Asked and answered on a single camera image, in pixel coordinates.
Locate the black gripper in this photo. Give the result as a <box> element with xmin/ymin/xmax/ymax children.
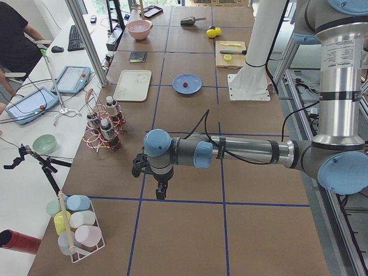
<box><xmin>132</xmin><ymin>147</ymin><xmax>174</xmax><ymax>200</ymax></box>

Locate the blue plastic plate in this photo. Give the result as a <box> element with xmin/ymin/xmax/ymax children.
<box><xmin>172</xmin><ymin>74</ymin><xmax>202</xmax><ymax>95</ymax></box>

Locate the silver metal scoop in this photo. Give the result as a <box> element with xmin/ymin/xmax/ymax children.
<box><xmin>180</xmin><ymin>17</ymin><xmax>206</xmax><ymax>27</ymax></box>

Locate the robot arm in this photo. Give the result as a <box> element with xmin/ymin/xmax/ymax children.
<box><xmin>132</xmin><ymin>1</ymin><xmax>367</xmax><ymax>200</ymax></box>
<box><xmin>293</xmin><ymin>0</ymin><xmax>321</xmax><ymax>45</ymax></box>

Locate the tea bottle front left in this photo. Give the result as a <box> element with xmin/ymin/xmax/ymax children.
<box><xmin>100</xmin><ymin>118</ymin><xmax>120</xmax><ymax>148</ymax></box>

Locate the tea bottle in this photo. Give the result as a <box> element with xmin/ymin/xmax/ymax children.
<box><xmin>100</xmin><ymin>118</ymin><xmax>120</xmax><ymax>148</ymax></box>
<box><xmin>106</xmin><ymin>96</ymin><xmax>122</xmax><ymax>122</ymax></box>
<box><xmin>87</xmin><ymin>112</ymin><xmax>101</xmax><ymax>129</ymax></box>

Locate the blue pastel cup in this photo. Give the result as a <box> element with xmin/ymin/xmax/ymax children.
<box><xmin>67</xmin><ymin>195</ymin><xmax>91</xmax><ymax>212</ymax></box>

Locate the tea bottle front right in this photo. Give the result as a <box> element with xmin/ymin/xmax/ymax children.
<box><xmin>106</xmin><ymin>96</ymin><xmax>122</xmax><ymax>122</ymax></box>

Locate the pink pastel cup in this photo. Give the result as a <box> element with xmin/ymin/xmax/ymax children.
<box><xmin>74</xmin><ymin>225</ymin><xmax>102</xmax><ymax>247</ymax></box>

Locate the white pastel cup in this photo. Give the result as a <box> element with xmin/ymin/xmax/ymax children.
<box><xmin>70</xmin><ymin>210</ymin><xmax>95</xmax><ymax>229</ymax></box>

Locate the tea bottle back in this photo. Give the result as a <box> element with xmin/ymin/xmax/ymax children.
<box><xmin>87</xmin><ymin>112</ymin><xmax>101</xmax><ymax>129</ymax></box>

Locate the cream bear tray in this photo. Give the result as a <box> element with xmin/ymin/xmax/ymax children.
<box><xmin>113</xmin><ymin>70</ymin><xmax>152</xmax><ymax>102</ymax></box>

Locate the yellow pastel cup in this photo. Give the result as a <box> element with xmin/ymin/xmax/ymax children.
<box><xmin>53</xmin><ymin>211</ymin><xmax>66</xmax><ymax>236</ymax></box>

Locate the green pastel cup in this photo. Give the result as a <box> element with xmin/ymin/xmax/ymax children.
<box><xmin>45</xmin><ymin>200</ymin><xmax>62</xmax><ymax>217</ymax></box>

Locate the grey pastel cup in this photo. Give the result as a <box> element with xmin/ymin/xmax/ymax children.
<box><xmin>57</xmin><ymin>232</ymin><xmax>72</xmax><ymax>256</ymax></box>

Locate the black tripod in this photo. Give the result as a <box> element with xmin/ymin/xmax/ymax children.
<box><xmin>3</xmin><ymin>144</ymin><xmax>72</xmax><ymax>199</ymax></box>

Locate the green small bowl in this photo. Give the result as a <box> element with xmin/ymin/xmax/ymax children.
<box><xmin>32</xmin><ymin>134</ymin><xmax>57</xmax><ymax>155</ymax></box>

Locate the grey folded cloth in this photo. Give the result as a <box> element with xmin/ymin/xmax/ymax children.
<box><xmin>129</xmin><ymin>51</ymin><xmax>147</xmax><ymax>63</ymax></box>

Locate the blue teach pendant far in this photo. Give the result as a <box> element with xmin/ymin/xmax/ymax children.
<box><xmin>56</xmin><ymin>66</ymin><xmax>91</xmax><ymax>95</ymax></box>

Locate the blue teach pendant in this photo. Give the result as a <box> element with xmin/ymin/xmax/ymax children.
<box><xmin>56</xmin><ymin>66</ymin><xmax>91</xmax><ymax>95</ymax></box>
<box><xmin>5</xmin><ymin>87</ymin><xmax>59</xmax><ymax>125</ymax></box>

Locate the wooden cutting board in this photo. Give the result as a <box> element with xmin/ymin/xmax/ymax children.
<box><xmin>215</xmin><ymin>41</ymin><xmax>247</xmax><ymax>68</ymax></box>

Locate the halved lemon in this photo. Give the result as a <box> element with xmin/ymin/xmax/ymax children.
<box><xmin>223</xmin><ymin>54</ymin><xmax>232</xmax><ymax>62</ymax></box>

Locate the pink bowl of ice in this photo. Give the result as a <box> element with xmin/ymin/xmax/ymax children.
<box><xmin>126</xmin><ymin>20</ymin><xmax>153</xmax><ymax>40</ymax></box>

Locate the blue teach pendant near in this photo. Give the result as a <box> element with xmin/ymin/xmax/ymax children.
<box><xmin>5</xmin><ymin>87</ymin><xmax>59</xmax><ymax>125</ymax></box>

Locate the yellow plastic knife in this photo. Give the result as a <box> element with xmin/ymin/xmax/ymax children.
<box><xmin>219</xmin><ymin>43</ymin><xmax>242</xmax><ymax>47</ymax></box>

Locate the large yellow lemon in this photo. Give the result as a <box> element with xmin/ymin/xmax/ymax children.
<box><xmin>206</xmin><ymin>29</ymin><xmax>217</xmax><ymax>39</ymax></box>

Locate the small yellow lemon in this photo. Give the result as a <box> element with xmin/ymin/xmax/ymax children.
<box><xmin>215</xmin><ymin>27</ymin><xmax>221</xmax><ymax>36</ymax></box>

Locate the red cylinder bottle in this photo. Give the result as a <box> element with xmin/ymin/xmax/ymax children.
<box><xmin>1</xmin><ymin>229</ymin><xmax>42</xmax><ymax>255</ymax></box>

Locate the black keyboard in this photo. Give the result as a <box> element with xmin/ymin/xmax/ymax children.
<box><xmin>67</xmin><ymin>25</ymin><xmax>84</xmax><ymax>52</ymax></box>

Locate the black computer mouse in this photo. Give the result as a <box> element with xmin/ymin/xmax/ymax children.
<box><xmin>51</xmin><ymin>45</ymin><xmax>64</xmax><ymax>53</ymax></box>

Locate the wooden stand with round base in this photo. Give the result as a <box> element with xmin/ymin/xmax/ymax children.
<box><xmin>139</xmin><ymin>0</ymin><xmax>145</xmax><ymax>20</ymax></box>

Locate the seated person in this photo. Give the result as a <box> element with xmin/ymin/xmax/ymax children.
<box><xmin>1</xmin><ymin>2</ymin><xmax>45</xmax><ymax>80</ymax></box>

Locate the copper wire bottle rack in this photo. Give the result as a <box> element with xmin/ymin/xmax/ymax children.
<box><xmin>83</xmin><ymin>89</ymin><xmax>126</xmax><ymax>153</ymax></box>

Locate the white wire cup rack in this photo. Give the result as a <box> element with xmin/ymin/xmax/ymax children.
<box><xmin>53</xmin><ymin>191</ymin><xmax>105</xmax><ymax>263</ymax></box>

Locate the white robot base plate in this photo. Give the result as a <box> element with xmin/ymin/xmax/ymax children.
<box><xmin>227</xmin><ymin>73</ymin><xmax>271</xmax><ymax>101</ymax></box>

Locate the aluminium frame post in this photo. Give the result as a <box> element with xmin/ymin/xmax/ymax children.
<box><xmin>65</xmin><ymin>0</ymin><xmax>108</xmax><ymax>87</ymax></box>

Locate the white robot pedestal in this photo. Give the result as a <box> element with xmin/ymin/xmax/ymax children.
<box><xmin>244</xmin><ymin>0</ymin><xmax>289</xmax><ymax>69</ymax></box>

